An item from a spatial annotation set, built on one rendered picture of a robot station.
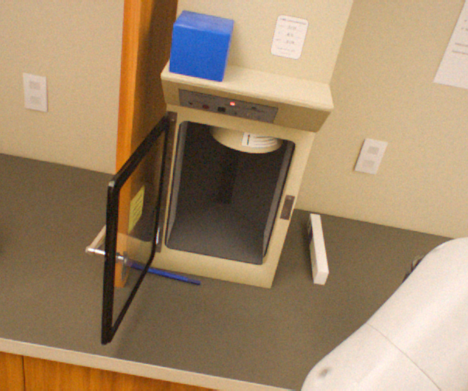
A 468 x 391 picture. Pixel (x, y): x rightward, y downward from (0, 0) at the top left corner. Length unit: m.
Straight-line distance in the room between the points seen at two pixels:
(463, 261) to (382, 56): 1.05
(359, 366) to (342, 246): 1.09
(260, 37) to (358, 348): 0.68
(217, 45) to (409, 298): 0.57
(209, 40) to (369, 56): 0.69
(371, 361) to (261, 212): 0.93
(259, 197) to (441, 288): 0.92
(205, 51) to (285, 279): 0.70
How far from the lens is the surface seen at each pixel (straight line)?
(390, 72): 1.56
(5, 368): 1.35
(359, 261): 1.57
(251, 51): 1.05
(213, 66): 0.96
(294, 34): 1.04
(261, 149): 1.16
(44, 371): 1.31
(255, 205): 1.42
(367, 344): 0.54
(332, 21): 1.04
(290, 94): 0.98
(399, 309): 0.54
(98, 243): 1.02
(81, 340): 1.20
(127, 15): 0.98
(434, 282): 0.55
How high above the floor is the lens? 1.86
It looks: 33 degrees down
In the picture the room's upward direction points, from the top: 12 degrees clockwise
